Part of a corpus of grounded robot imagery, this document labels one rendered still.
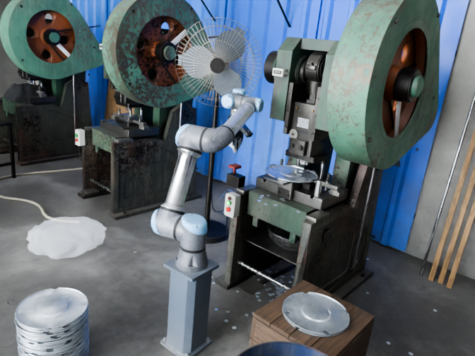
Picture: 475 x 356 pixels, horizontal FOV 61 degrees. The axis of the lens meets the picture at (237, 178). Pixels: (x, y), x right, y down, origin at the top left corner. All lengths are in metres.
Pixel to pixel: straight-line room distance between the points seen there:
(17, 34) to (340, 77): 3.37
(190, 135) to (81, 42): 3.07
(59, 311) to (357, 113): 1.52
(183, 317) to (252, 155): 2.37
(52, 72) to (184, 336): 3.31
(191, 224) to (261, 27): 2.51
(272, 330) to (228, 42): 1.81
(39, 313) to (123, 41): 1.80
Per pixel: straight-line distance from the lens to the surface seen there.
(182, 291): 1.91
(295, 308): 1.88
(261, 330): 1.83
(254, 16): 4.02
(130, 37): 2.99
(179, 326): 2.03
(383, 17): 1.81
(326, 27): 3.55
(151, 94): 3.12
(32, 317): 1.99
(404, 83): 2.01
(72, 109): 5.04
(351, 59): 1.75
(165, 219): 1.86
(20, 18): 4.50
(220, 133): 1.85
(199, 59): 2.75
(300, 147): 2.21
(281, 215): 2.22
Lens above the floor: 1.43
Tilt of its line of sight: 18 degrees down
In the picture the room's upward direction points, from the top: 6 degrees clockwise
